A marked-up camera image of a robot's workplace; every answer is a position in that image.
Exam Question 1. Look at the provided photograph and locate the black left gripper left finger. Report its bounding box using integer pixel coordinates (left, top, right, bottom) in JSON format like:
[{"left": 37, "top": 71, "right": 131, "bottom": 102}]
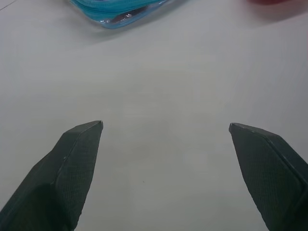
[{"left": 0, "top": 120, "right": 104, "bottom": 231}]

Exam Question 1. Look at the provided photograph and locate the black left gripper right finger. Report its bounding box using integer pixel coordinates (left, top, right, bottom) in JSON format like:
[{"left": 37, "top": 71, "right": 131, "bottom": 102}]
[{"left": 229, "top": 122, "right": 308, "bottom": 231}]

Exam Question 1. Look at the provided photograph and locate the blue plastic bag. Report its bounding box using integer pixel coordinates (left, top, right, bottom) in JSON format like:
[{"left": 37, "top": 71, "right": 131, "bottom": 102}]
[{"left": 69, "top": 0, "right": 169, "bottom": 29}]

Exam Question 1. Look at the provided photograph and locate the red object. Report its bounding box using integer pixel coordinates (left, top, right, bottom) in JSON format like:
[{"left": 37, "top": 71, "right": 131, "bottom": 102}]
[{"left": 247, "top": 0, "right": 308, "bottom": 12}]

